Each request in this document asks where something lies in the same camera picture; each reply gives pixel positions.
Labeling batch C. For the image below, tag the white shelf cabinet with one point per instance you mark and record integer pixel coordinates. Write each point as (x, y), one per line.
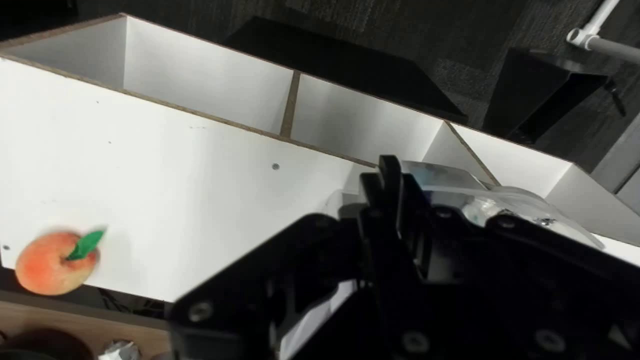
(189, 154)

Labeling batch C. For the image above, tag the wooden side table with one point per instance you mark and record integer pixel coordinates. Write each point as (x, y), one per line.
(43, 328)

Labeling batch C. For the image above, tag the orange toy peach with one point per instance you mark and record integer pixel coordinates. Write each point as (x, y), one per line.
(58, 262)

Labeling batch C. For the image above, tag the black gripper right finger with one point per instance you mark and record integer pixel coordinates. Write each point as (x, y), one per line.
(496, 288)

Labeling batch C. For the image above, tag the clear top drawer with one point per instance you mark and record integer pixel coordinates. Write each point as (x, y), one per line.
(493, 201)

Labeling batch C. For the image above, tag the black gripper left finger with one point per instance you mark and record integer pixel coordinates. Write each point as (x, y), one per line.
(249, 308)

